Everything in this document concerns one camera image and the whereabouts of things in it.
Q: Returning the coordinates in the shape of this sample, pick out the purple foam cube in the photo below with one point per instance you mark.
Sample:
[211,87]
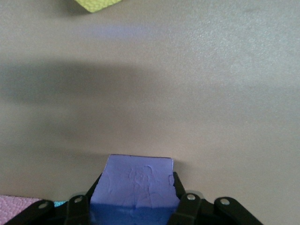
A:
[133,182]

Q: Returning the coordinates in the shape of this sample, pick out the cyan foam cube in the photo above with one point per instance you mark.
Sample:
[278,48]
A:
[59,203]

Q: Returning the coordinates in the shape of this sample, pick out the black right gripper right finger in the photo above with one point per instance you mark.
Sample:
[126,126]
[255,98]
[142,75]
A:
[201,213]

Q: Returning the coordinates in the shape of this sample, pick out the yellow foam cube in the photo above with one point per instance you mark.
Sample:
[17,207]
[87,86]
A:
[98,4]

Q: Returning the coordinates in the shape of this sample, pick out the pink foam cube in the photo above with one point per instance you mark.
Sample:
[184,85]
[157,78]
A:
[14,208]

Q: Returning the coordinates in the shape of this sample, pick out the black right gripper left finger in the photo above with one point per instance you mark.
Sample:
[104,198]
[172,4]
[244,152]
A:
[75,211]

